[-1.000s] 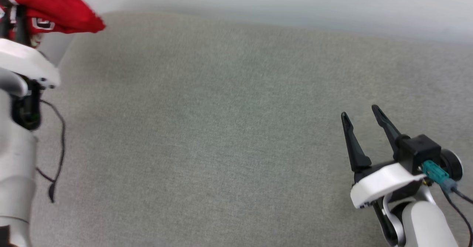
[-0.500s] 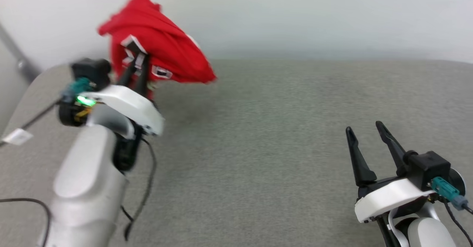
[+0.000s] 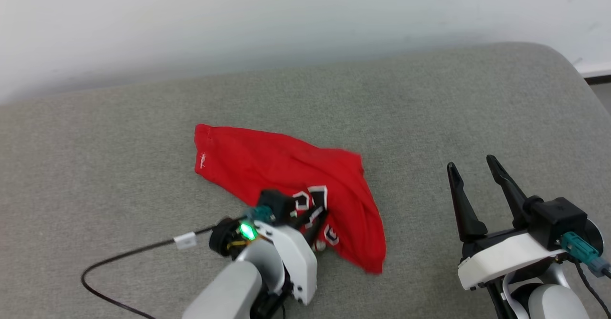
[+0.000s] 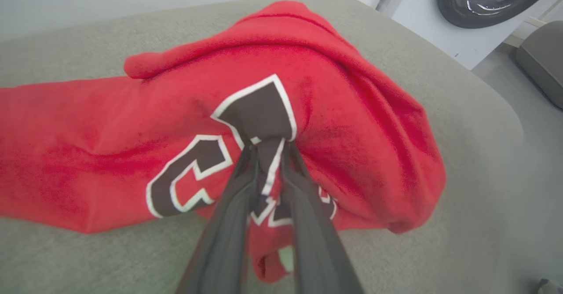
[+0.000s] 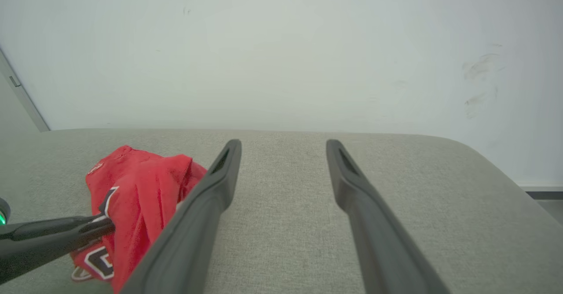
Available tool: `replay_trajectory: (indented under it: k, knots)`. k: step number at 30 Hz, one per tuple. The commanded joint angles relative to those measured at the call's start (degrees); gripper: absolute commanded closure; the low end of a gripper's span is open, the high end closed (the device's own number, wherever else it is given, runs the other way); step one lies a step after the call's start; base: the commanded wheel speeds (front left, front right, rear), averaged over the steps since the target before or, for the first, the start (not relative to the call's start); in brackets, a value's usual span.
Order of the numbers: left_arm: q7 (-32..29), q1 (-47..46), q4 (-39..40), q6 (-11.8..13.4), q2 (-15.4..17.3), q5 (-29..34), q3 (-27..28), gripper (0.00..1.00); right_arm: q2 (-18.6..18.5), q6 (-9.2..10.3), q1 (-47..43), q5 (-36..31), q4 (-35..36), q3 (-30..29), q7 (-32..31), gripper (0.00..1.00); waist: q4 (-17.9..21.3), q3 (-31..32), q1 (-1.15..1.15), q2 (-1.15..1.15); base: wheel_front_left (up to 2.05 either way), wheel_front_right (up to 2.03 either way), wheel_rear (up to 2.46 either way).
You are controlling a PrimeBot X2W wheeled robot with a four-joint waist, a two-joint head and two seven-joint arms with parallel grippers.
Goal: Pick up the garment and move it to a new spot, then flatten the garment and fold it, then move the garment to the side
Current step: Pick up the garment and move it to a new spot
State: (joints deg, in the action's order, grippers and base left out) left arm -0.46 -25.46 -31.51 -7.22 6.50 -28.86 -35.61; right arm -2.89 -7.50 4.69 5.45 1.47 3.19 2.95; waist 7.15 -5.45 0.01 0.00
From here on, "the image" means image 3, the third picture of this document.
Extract teal camera connector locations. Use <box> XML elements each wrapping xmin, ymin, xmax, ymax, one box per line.
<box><xmin>245</xmin><ymin>206</ymin><xmax>275</xmax><ymax>224</ymax></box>
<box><xmin>560</xmin><ymin>232</ymin><xmax>611</xmax><ymax>277</ymax></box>

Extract black right camera cable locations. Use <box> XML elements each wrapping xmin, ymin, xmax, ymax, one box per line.
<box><xmin>575</xmin><ymin>259</ymin><xmax>611</xmax><ymax>319</ymax></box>

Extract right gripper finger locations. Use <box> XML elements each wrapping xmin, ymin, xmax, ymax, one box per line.
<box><xmin>485</xmin><ymin>155</ymin><xmax>531</xmax><ymax>229</ymax></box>
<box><xmin>447</xmin><ymin>162</ymin><xmax>488</xmax><ymax>244</ymax></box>

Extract black left camera cable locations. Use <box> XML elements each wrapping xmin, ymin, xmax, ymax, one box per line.
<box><xmin>80</xmin><ymin>224</ymin><xmax>216</xmax><ymax>319</ymax></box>

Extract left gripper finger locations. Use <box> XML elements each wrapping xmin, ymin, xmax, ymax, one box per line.
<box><xmin>301</xmin><ymin>208</ymin><xmax>330</xmax><ymax>246</ymax></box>
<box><xmin>289</xmin><ymin>213</ymin><xmax>312</xmax><ymax>236</ymax></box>

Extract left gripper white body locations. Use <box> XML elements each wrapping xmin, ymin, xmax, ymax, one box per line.
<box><xmin>253</xmin><ymin>221</ymin><xmax>318</xmax><ymax>306</ymax></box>

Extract grey fabric sofa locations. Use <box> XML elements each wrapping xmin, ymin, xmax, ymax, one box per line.
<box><xmin>0</xmin><ymin>42</ymin><xmax>611</xmax><ymax>319</ymax></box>

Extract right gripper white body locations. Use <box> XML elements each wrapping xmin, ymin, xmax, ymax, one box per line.
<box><xmin>457</xmin><ymin>227</ymin><xmax>574</xmax><ymax>291</ymax></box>

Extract black camera cable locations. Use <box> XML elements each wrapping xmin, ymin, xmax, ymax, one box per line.
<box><xmin>80</xmin><ymin>224</ymin><xmax>216</xmax><ymax>319</ymax></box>
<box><xmin>575</xmin><ymin>259</ymin><xmax>611</xmax><ymax>319</ymax></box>

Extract dark wall baseboard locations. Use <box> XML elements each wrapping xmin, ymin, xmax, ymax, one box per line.
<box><xmin>582</xmin><ymin>72</ymin><xmax>611</xmax><ymax>86</ymax></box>

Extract red basketball jersey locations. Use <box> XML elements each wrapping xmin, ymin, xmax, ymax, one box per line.
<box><xmin>193</xmin><ymin>124</ymin><xmax>386</xmax><ymax>276</ymax></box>

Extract white cable label tag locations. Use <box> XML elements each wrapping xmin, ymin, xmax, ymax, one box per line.
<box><xmin>174</xmin><ymin>232</ymin><xmax>198</xmax><ymax>250</ymax></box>

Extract teal left camera connector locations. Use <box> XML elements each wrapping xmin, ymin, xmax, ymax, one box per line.
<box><xmin>245</xmin><ymin>206</ymin><xmax>275</xmax><ymax>224</ymax></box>

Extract teal right camera connector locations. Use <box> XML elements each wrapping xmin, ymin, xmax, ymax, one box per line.
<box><xmin>560</xmin><ymin>232</ymin><xmax>611</xmax><ymax>277</ymax></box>

